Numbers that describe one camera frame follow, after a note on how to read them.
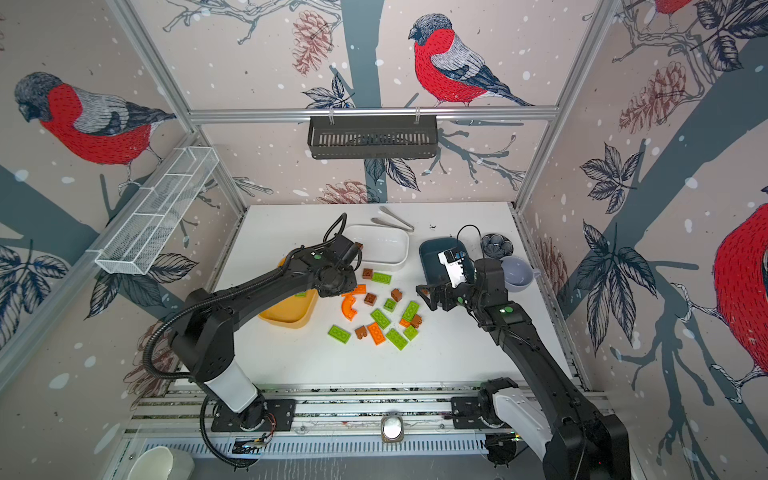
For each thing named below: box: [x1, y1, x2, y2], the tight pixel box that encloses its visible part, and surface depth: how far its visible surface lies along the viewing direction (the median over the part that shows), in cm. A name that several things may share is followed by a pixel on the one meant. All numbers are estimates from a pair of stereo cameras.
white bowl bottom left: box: [127, 446, 195, 480], surface depth 64 cm
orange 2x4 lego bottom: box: [367, 322, 386, 346], surface depth 89 cm
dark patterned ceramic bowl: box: [480, 233, 514, 259], surface depth 106 cm
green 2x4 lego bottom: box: [386, 328, 409, 351], surface depth 87 cm
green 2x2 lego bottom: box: [403, 325, 419, 341], surface depth 89 cm
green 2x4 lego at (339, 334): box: [327, 324, 352, 344], surface depth 89 cm
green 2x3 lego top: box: [371, 272, 392, 285], surface depth 102 cm
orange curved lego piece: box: [341, 294, 358, 322], surface depth 94 cm
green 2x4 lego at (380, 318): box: [370, 308, 391, 330], surface depth 92 cm
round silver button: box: [380, 415, 405, 444], surface depth 64 cm
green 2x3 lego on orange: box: [402, 301, 421, 323], surface depth 92 cm
